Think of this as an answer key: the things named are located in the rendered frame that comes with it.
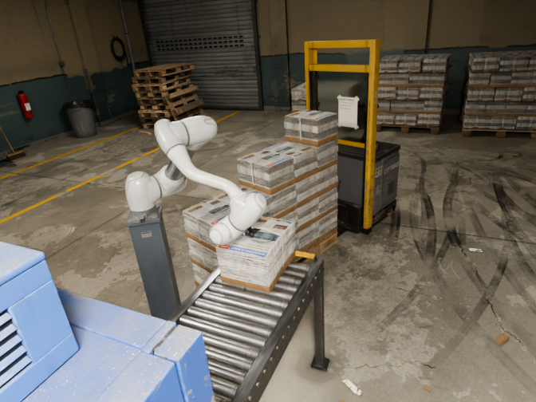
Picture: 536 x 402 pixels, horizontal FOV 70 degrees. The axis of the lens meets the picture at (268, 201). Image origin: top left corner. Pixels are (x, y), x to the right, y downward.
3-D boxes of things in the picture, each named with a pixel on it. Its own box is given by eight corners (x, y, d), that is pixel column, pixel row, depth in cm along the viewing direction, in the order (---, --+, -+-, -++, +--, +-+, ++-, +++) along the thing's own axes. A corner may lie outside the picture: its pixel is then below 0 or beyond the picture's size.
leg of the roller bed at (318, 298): (317, 359, 253) (315, 274, 225) (325, 361, 251) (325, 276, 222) (314, 365, 249) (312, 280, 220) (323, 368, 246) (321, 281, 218)
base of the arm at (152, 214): (127, 226, 228) (124, 218, 226) (131, 210, 248) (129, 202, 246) (158, 221, 231) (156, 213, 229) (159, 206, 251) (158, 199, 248)
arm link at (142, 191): (124, 206, 240) (116, 174, 231) (151, 197, 250) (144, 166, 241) (135, 214, 229) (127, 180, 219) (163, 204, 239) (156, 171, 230)
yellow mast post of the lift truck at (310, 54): (309, 209, 432) (303, 41, 358) (313, 206, 438) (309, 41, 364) (315, 211, 426) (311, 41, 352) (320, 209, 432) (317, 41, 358)
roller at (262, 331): (191, 311, 193) (190, 303, 191) (277, 335, 174) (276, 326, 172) (186, 317, 189) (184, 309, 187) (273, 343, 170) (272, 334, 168)
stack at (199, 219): (197, 299, 318) (180, 210, 283) (289, 241, 391) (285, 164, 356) (226, 321, 292) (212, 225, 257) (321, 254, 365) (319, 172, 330)
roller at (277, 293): (215, 274, 210) (212, 282, 208) (295, 292, 191) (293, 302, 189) (218, 277, 214) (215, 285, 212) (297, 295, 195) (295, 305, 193)
